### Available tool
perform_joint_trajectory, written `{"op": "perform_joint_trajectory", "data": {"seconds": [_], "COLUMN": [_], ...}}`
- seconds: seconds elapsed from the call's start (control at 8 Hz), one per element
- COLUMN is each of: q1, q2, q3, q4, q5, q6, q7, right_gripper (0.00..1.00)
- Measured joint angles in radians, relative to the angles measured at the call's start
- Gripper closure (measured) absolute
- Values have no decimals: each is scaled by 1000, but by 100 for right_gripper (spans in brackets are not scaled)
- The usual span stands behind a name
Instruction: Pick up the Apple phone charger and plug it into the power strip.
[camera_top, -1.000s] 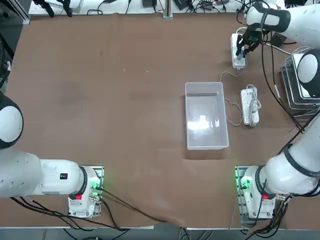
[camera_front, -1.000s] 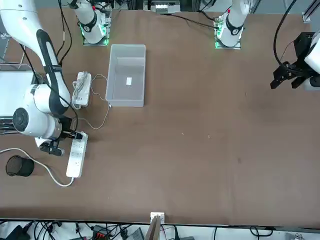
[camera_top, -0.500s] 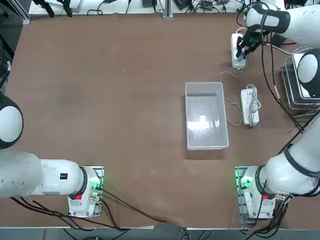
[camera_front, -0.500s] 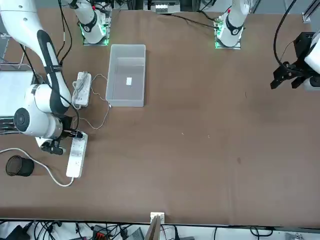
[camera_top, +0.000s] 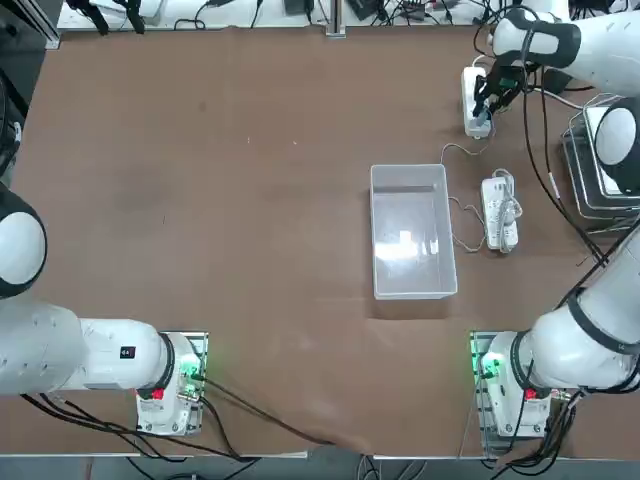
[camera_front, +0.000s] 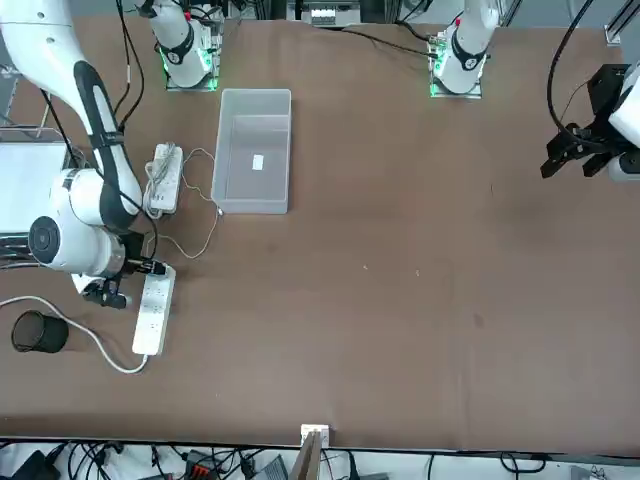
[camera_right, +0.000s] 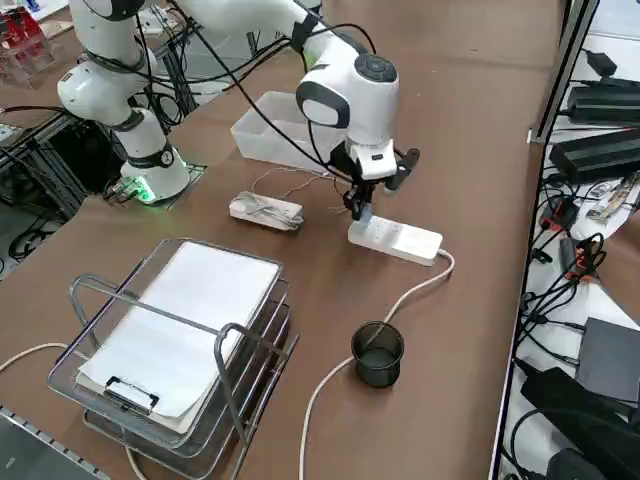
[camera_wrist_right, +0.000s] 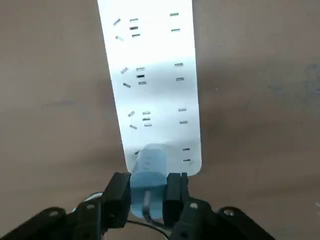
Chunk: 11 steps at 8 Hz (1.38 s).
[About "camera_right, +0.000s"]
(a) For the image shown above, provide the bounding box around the aluminium frame post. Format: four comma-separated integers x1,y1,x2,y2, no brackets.
529,0,601,146

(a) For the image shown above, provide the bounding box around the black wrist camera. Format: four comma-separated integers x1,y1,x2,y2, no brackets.
383,147,420,196

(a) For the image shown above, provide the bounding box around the thin white charger cable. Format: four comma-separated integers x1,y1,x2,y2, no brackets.
251,167,362,217

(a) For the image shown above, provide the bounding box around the bundled white cord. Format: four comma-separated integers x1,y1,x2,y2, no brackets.
234,192,305,231

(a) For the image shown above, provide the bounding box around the small black plug adapter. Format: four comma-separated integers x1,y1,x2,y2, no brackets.
584,48,619,77

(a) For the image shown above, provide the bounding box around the clear rack with red packets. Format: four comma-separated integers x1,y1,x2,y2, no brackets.
0,9,62,89

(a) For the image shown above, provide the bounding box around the black clipboard clip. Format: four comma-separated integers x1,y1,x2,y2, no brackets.
103,376,161,415

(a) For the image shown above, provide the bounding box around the metal wire document tray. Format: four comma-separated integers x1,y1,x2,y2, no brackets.
47,238,300,480

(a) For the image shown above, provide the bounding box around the large black power adapter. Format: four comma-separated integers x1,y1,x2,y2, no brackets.
549,127,640,184
567,77,640,126

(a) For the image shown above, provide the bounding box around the long white power strip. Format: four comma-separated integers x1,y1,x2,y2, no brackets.
347,215,445,268

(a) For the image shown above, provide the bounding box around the black mesh pen cup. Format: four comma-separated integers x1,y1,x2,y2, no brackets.
350,321,405,389

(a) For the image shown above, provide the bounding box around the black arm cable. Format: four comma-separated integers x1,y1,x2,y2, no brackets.
134,0,381,174

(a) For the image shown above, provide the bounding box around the black bag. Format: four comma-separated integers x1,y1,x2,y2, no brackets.
519,367,640,480

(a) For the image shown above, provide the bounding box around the dark grey flat box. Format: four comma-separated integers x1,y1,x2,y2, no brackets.
574,317,640,407

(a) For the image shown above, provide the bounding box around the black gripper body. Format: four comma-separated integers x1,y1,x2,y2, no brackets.
329,142,396,199

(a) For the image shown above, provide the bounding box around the thick beige power strip cable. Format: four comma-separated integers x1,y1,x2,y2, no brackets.
298,247,456,480

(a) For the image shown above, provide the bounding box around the white paper stack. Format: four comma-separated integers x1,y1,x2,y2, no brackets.
75,241,280,434

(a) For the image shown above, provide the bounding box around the translucent plastic bin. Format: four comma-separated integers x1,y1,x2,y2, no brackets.
230,90,361,174

